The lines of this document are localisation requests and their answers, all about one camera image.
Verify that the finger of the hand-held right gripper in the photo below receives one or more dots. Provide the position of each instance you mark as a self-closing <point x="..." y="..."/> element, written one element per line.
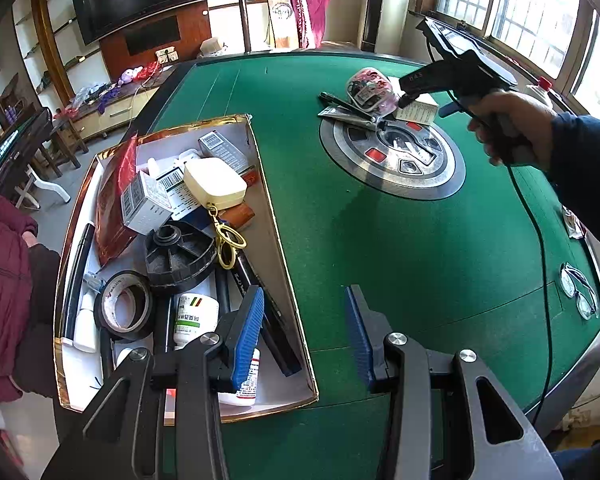
<point x="391" y="117"/>

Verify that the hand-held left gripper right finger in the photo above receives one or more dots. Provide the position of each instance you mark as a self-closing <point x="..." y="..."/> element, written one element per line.
<point x="362" y="345"/>

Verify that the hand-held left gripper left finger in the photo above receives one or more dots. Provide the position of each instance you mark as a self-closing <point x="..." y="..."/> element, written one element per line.
<point x="247" y="340"/>

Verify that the slim black pen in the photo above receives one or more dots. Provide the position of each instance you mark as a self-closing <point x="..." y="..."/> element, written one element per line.
<point x="345" y="104"/>

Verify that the white pill bottle green label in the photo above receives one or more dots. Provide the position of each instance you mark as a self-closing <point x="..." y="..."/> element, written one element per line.
<point x="195" y="320"/>

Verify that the gold cardboard box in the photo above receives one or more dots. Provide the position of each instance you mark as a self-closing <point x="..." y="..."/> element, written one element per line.
<point x="280" y="270"/>

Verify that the black plastic wheel part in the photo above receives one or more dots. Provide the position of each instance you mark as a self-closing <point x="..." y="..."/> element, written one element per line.
<point x="190" y="260"/>

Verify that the black tape roll white core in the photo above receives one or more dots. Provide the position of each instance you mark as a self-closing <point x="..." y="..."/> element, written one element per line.
<point x="125" y="335"/>

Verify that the cream plastic case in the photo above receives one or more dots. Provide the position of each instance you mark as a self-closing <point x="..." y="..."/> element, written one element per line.
<point x="212" y="182"/>

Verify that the blue white barcode box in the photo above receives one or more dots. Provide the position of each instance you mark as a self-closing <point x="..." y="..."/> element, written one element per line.
<point x="145" y="210"/>

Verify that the long grey box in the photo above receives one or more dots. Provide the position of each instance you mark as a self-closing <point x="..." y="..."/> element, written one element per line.
<point x="222" y="150"/>

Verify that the long black marker white print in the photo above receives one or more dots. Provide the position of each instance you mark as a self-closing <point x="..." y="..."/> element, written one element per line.
<point x="77" y="285"/>

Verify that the large red snack bag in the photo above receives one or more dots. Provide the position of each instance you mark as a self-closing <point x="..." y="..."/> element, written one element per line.
<point x="112" y="210"/>

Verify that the person's right forearm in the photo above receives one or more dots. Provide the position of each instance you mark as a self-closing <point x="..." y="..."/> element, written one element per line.
<point x="590" y="170"/>

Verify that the person's right hand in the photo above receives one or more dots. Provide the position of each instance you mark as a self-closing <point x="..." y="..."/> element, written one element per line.
<point x="525" y="125"/>

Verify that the beige cardboard box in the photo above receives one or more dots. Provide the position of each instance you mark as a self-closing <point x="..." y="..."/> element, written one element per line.
<point x="422" y="112"/>

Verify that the pink printed pouch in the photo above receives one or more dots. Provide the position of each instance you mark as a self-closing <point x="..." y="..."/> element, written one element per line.
<point x="367" y="87"/>

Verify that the grey flat tube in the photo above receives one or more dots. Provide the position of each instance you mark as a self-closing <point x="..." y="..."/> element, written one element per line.
<point x="345" y="116"/>

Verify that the white bottle red print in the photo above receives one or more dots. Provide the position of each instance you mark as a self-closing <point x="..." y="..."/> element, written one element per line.
<point x="250" y="392"/>

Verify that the round table control panel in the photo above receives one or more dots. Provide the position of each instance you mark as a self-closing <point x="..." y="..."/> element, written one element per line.
<point x="430" y="170"/>

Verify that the white liquor bottle red cap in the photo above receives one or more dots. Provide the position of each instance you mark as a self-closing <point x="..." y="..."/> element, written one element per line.
<point x="535" y="94"/>

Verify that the window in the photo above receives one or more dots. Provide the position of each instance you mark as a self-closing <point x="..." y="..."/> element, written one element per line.
<point x="535" y="5"/>

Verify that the dark red cloth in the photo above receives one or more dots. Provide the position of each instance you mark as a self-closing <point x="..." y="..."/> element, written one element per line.
<point x="315" y="10"/>

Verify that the wooden chair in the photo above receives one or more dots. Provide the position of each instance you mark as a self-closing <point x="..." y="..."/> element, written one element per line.
<point x="282" y="15"/>

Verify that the small cardboard carton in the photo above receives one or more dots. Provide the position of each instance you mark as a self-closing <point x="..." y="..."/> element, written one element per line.
<point x="211" y="47"/>

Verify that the small white red snack packet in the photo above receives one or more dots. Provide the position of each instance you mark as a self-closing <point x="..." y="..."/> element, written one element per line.
<point x="575" y="225"/>

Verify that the plain white plastic bottle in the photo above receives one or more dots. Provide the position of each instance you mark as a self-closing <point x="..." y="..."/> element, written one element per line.
<point x="153" y="167"/>

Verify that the person's blue trousers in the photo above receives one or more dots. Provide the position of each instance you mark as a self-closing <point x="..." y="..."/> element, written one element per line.
<point x="590" y="467"/>

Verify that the low wooden cabinet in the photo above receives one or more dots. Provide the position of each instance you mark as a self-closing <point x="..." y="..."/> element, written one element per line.
<point x="110" y="115"/>

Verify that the purple plush toy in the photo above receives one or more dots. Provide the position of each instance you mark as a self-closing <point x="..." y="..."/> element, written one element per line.
<point x="130" y="75"/>

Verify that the dark wooden table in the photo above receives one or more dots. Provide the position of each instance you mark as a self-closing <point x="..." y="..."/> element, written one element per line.
<point x="40" y="125"/>

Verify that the black rectangular wall panel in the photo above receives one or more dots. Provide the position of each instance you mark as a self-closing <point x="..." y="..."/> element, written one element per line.
<point x="152" y="35"/>

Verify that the white metal frame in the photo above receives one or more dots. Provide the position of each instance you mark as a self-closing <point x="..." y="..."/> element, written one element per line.
<point x="45" y="182"/>

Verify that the wooden wall shelf unit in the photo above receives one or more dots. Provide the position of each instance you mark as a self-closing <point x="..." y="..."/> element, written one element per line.
<point x="45" y="25"/>

